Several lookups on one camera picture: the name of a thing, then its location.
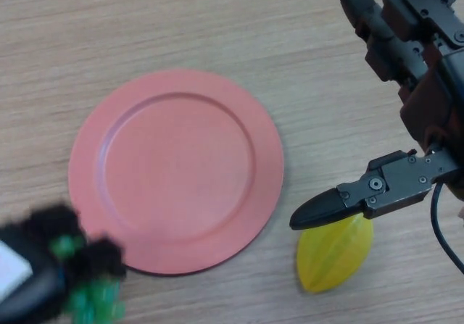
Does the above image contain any yellow starfruit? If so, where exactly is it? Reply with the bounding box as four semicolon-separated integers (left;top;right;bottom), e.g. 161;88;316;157
296;217;374;295

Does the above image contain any pink round plate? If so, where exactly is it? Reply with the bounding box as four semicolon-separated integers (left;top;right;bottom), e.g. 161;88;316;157
67;69;285;276

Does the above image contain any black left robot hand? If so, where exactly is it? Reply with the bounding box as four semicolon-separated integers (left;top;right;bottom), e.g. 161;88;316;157
0;202;128;324

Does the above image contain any green grapes bunch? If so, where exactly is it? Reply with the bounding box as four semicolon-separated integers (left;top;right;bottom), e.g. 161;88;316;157
49;233;126;324

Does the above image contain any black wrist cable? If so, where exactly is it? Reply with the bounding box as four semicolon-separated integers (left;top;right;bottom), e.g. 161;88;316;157
430;181;464;273

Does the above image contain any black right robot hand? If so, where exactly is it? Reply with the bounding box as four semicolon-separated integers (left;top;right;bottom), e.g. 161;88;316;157
289;0;464;230

